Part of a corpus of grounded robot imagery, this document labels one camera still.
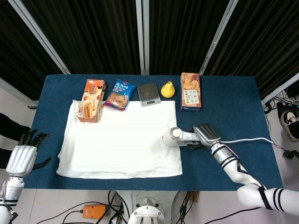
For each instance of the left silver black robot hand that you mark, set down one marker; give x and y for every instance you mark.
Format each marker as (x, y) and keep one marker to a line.
(21, 159)

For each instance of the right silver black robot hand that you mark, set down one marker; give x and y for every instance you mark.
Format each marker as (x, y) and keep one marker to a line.
(208, 134)

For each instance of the white handheld steamer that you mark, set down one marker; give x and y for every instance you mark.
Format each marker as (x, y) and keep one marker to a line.
(171, 138)

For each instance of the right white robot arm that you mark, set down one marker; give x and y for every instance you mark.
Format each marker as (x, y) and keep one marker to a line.
(236, 172)

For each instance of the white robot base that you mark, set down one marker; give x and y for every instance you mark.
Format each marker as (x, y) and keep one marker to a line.
(146, 210)

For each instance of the white cloth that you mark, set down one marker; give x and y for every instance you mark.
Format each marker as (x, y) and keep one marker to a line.
(119, 144)

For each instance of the black trousers of person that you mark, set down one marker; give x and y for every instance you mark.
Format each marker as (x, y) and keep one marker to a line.
(11, 130)

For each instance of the dark blue table cover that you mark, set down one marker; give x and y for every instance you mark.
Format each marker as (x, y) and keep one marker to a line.
(224, 107)

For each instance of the blue and orange cookie box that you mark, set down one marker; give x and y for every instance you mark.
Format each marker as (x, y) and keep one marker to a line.
(190, 91)

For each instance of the yellow pear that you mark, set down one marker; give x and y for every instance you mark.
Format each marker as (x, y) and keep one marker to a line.
(167, 91)

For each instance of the silver digital kitchen scale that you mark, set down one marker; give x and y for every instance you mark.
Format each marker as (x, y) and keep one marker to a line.
(148, 92)

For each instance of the black and white sneaker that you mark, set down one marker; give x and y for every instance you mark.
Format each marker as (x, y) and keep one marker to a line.
(290, 123)

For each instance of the black power adapter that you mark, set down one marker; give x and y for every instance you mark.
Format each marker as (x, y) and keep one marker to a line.
(289, 154)

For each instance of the open orange snack box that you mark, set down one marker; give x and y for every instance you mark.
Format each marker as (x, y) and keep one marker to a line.
(91, 105)

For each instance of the orange power box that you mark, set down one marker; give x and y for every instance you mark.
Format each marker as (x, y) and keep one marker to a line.
(94, 212)

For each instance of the blue snack bag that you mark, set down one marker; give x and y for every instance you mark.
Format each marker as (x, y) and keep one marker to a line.
(119, 98)

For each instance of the black curtain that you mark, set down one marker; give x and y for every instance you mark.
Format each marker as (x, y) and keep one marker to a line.
(98, 35)

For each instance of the low aluminium frame rail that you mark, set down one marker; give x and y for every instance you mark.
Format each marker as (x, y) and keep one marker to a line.
(280, 88)
(16, 92)

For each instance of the slanted aluminium frame post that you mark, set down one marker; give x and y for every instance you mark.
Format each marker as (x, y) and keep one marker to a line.
(39, 37)
(217, 37)

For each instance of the upright aluminium frame post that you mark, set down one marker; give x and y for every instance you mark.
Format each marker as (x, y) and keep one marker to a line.
(143, 35)

